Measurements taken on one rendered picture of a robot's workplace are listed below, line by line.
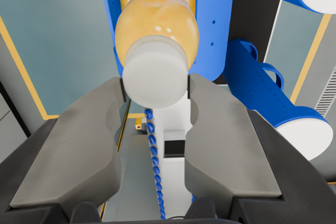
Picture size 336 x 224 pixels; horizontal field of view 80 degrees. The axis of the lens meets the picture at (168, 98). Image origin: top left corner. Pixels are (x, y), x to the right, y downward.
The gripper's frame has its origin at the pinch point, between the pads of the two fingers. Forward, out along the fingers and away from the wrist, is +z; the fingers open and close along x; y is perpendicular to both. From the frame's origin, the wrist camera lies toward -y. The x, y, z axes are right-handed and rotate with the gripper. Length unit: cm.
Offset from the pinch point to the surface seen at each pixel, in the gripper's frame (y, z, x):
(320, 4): 4, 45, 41
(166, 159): 59, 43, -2
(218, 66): 13.5, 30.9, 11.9
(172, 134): 57, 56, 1
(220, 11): 1.8, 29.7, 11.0
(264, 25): 31, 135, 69
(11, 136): 121, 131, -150
